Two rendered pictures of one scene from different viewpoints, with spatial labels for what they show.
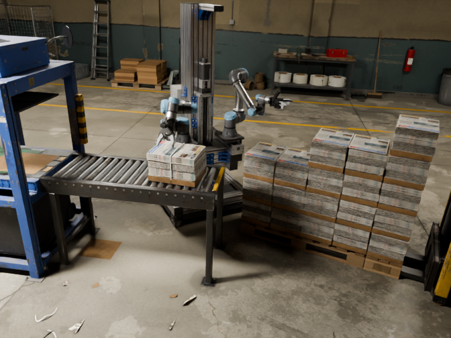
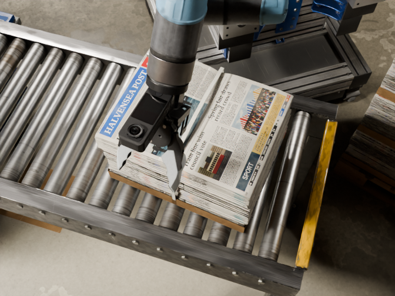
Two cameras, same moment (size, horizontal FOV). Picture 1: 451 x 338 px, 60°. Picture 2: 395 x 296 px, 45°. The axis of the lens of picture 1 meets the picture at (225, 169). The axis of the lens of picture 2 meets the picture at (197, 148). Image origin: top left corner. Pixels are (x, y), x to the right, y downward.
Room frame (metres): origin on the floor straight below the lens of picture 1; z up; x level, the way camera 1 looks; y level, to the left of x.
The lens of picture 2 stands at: (2.16, 0.26, 1.93)
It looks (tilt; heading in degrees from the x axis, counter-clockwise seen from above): 61 degrees down; 10
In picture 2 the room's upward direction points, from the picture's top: straight up
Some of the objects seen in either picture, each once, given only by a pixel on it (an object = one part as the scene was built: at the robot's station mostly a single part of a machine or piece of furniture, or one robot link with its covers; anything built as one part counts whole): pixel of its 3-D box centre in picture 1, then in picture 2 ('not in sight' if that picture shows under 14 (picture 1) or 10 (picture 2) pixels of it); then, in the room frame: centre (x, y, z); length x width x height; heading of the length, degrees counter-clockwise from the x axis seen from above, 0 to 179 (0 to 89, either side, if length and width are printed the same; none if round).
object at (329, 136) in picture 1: (333, 136); not in sight; (3.08, -0.89, 1.06); 0.37 x 0.29 x 0.01; 156
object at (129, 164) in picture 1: (121, 172); (44, 114); (2.82, 0.84, 0.77); 0.47 x 0.05 x 0.05; 173
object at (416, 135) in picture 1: (398, 198); not in sight; (2.83, -1.43, 0.65); 0.39 x 0.30 x 1.29; 155
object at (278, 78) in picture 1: (311, 70); not in sight; (9.15, -1.89, 0.55); 1.80 x 0.70 x 1.09; 83
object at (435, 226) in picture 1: (431, 255); not in sight; (2.68, -1.74, 0.20); 0.62 x 0.05 x 0.30; 155
